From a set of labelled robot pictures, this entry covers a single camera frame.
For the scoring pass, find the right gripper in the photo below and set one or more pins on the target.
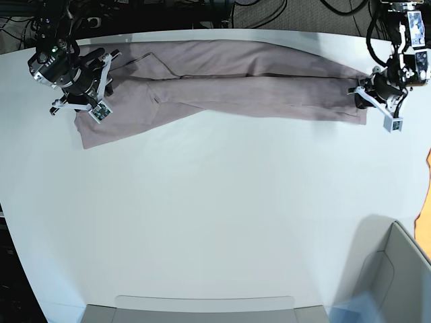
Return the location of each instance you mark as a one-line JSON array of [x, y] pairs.
[[80, 85]]

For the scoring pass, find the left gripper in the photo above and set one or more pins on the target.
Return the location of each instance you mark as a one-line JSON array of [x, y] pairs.
[[381, 90]]

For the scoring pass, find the mauve T-shirt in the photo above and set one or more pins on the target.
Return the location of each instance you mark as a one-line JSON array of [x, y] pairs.
[[155, 83]]

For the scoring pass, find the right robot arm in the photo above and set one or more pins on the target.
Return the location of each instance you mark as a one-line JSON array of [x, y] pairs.
[[57, 61]]

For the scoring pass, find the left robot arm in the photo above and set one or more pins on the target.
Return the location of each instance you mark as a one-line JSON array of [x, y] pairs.
[[408, 66]]

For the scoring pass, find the orange object at right edge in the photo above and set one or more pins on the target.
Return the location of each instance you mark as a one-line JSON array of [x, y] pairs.
[[422, 222]]

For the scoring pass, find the grey box at right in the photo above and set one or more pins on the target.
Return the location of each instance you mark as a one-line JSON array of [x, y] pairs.
[[394, 283]]

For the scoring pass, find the blue translucent object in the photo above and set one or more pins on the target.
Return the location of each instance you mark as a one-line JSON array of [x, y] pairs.
[[353, 307]]

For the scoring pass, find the grey bin at bottom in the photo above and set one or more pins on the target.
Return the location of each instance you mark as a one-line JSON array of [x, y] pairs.
[[159, 309]]

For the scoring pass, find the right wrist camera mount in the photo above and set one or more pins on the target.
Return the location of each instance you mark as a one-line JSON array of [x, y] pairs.
[[97, 111]]

